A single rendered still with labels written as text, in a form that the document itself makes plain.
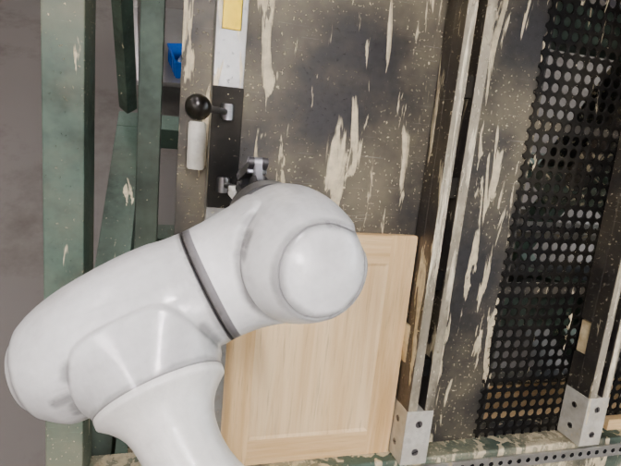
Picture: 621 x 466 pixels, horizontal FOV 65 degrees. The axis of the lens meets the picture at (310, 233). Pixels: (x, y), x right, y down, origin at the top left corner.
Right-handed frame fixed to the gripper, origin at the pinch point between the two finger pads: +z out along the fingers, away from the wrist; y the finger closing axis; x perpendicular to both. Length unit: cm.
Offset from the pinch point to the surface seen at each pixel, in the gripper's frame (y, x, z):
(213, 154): -4.8, -3.3, 10.7
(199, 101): -12.7, -6.7, -0.1
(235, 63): -19.8, -0.6, 11.7
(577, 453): 60, 87, 10
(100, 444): 59, -22, 28
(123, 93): -17, -26, 112
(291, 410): 45.4, 15.3, 14.0
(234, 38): -23.6, -1.0, 11.7
